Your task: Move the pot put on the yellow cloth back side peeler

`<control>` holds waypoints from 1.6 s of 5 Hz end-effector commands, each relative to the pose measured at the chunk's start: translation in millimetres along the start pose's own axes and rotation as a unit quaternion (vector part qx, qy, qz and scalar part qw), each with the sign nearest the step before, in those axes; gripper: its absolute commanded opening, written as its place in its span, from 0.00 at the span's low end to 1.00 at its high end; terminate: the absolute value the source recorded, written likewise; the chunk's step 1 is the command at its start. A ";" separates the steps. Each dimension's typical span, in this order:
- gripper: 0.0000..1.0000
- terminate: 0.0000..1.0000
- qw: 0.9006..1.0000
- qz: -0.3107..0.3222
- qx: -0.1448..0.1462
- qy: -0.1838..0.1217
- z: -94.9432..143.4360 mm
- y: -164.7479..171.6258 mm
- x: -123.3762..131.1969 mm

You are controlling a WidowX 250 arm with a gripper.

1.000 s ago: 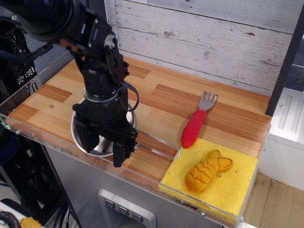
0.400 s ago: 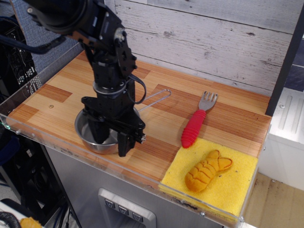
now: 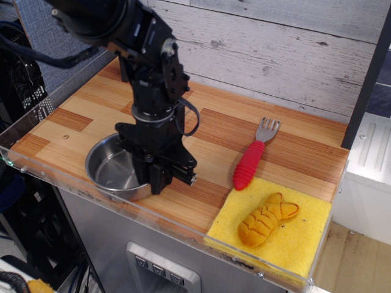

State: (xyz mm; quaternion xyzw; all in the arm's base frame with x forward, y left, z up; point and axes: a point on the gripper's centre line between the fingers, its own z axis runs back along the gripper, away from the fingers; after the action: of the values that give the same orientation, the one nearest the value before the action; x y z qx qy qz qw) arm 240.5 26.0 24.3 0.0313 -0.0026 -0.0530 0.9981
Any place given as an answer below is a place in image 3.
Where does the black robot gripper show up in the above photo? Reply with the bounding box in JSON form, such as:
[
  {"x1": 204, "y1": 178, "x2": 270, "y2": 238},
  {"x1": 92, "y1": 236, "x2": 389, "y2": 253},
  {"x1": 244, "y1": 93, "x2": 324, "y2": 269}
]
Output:
[{"x1": 115, "y1": 115, "x2": 197, "y2": 195}]

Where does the small stainless steel pot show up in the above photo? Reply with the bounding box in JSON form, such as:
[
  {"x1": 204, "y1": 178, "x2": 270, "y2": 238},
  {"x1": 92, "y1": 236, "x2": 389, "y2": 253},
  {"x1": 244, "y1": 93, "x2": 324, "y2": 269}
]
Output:
[{"x1": 85, "y1": 133, "x2": 151, "y2": 201}]

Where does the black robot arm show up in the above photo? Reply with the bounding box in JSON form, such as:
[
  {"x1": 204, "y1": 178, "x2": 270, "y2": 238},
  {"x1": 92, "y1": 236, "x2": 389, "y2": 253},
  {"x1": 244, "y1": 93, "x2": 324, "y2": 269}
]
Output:
[{"x1": 51, "y1": 1, "x2": 197, "y2": 195}]

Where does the stainless steel cabinet with dispenser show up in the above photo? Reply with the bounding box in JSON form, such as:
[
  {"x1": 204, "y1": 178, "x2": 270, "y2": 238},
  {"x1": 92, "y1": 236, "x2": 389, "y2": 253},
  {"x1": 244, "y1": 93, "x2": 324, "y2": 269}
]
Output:
[{"x1": 59, "y1": 189, "x2": 309, "y2": 292}]

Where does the orange plush shrimp toy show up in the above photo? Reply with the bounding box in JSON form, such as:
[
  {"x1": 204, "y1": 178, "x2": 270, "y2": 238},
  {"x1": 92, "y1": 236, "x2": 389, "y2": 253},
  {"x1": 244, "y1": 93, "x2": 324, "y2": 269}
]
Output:
[{"x1": 237, "y1": 193, "x2": 299, "y2": 247}]

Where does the yellow cloth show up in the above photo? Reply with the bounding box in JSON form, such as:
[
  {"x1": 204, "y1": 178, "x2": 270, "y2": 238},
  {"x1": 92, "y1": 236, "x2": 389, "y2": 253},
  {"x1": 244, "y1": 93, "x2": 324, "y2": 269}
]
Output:
[{"x1": 204, "y1": 178, "x2": 332, "y2": 287}]

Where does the clear acrylic table guard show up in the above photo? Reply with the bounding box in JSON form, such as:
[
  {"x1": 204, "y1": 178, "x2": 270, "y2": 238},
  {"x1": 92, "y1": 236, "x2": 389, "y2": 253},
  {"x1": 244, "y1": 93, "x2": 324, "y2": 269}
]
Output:
[{"x1": 0, "y1": 43, "x2": 350, "y2": 288}]

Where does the white appliance at right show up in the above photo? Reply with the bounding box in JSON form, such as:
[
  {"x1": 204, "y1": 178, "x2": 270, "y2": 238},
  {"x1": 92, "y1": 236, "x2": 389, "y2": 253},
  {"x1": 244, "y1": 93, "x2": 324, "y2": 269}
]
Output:
[{"x1": 332, "y1": 113, "x2": 390, "y2": 244}]

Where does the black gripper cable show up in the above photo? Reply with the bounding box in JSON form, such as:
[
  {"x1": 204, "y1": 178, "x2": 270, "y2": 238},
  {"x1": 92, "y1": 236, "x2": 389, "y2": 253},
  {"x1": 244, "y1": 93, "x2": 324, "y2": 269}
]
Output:
[{"x1": 174, "y1": 97, "x2": 201, "y2": 137}]

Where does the red handled metal fork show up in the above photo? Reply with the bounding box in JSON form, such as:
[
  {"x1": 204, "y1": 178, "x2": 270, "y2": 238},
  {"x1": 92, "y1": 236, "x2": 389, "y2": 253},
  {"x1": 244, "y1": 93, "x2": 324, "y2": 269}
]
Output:
[{"x1": 233, "y1": 117, "x2": 280, "y2": 190}]

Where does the black equipment rack with cables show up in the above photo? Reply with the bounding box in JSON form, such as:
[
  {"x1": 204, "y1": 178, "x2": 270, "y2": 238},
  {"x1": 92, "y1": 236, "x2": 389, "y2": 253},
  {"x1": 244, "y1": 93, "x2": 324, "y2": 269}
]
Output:
[{"x1": 0, "y1": 20, "x2": 92, "y2": 293}]

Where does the dark right support post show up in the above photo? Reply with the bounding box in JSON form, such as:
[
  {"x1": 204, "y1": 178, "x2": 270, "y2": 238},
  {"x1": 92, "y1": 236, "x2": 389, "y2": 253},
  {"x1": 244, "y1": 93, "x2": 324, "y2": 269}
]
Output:
[{"x1": 341, "y1": 7, "x2": 390, "y2": 150}]

